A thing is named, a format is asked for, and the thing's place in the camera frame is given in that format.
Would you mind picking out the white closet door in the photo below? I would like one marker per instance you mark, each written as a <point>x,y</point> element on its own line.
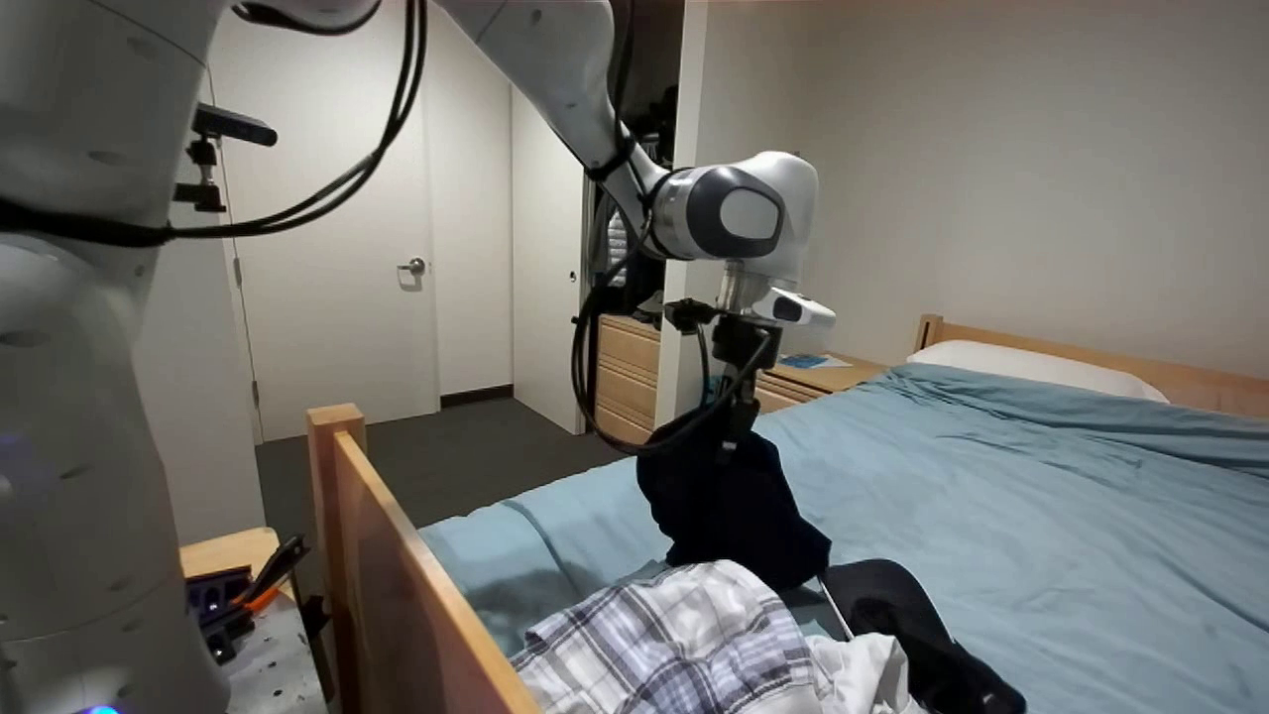
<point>545,278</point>

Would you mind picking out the wooden bed frame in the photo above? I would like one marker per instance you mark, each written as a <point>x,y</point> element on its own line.
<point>397,575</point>

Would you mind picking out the wooden nightstand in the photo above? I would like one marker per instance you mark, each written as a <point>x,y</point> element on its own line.
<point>813,379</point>

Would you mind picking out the black bag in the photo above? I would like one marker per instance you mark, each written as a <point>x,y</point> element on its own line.
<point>922,625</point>

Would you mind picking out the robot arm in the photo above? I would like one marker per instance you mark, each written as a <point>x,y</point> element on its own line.
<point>89,397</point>

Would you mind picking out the camera on mount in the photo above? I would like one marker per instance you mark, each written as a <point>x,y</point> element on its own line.
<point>220,139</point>

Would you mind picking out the black clothing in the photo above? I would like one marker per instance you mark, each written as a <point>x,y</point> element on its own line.
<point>729,506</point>

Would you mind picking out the white pillow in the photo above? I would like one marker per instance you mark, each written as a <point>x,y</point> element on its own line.
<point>1031,369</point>

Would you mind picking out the white cloth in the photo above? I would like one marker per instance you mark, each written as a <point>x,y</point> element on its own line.
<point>865,674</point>

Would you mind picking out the hanging clothes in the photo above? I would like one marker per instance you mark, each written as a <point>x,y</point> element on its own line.
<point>620,248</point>

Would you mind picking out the blue book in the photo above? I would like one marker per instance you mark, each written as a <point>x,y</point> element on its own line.
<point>803,361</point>

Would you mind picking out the plaid shirt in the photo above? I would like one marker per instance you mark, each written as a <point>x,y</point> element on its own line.
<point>674,635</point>

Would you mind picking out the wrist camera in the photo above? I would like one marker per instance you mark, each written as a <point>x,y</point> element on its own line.
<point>686,314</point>

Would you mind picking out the black and orange clamp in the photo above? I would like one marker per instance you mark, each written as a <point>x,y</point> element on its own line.
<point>233,595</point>

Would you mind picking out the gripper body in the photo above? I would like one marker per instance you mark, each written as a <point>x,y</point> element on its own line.
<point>742,345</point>

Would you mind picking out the blue bed cover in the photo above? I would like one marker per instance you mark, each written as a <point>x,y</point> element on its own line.
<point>1041,516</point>

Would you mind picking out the wooden dresser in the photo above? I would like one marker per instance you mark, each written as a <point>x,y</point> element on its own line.
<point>627,382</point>

